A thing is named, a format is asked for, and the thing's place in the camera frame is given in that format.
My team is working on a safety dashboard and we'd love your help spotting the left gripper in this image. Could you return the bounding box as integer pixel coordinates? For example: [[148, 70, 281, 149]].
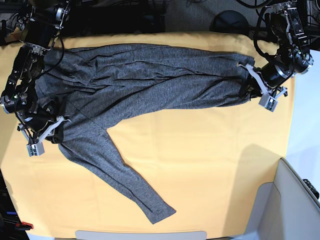
[[239, 63, 295, 99]]

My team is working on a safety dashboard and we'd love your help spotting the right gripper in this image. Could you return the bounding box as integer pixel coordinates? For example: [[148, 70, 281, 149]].
[[16, 106, 65, 144]]

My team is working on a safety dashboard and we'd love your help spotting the grey long-sleeve T-shirt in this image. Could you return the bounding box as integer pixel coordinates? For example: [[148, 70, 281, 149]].
[[35, 44, 255, 224]]

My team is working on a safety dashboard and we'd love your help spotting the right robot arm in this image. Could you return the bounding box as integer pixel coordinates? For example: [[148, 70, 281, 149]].
[[0, 0, 71, 146]]

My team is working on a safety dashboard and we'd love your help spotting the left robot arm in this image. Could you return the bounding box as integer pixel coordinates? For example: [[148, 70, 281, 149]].
[[239, 0, 313, 98]]

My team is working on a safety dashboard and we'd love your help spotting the black round stand base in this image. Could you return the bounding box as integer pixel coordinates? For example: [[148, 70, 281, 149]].
[[209, 10, 250, 37]]

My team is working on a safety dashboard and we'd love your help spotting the yellow table cloth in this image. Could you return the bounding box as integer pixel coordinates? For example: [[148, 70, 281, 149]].
[[0, 31, 297, 238]]

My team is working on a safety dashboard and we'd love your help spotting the red clamp at left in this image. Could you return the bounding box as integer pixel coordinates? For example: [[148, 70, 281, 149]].
[[14, 222, 34, 231]]

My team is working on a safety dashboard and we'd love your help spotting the grey tray at bottom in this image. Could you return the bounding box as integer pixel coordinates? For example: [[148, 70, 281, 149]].
[[75, 230, 207, 240]]

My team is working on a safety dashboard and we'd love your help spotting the black remote control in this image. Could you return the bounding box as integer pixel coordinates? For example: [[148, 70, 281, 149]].
[[303, 179, 320, 200]]

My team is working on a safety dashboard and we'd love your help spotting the white box bin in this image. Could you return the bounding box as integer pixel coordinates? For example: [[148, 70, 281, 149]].
[[243, 158, 320, 240]]

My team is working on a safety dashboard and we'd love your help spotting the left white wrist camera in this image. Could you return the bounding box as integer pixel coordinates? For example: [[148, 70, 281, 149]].
[[258, 94, 278, 112]]

